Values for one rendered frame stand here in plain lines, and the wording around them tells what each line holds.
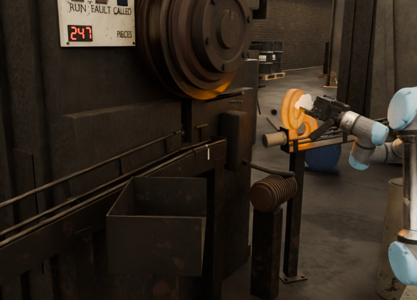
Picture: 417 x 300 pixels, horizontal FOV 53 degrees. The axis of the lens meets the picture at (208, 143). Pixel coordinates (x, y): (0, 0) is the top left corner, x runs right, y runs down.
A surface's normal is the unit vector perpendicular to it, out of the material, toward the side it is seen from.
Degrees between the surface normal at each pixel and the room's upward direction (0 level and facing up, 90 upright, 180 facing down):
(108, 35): 90
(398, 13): 90
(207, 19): 90
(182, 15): 79
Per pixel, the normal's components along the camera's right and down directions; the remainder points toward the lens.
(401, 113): -0.99, -0.13
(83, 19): 0.80, 0.15
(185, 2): -0.12, -0.17
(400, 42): -0.78, 0.14
